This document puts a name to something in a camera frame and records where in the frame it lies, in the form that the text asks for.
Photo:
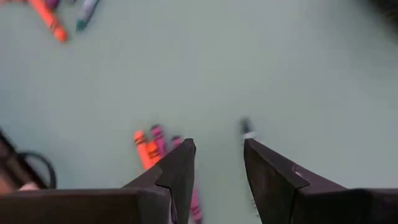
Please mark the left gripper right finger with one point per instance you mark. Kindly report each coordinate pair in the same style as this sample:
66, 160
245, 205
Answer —
311, 205

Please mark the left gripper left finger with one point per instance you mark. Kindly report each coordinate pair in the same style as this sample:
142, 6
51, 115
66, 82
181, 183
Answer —
93, 208

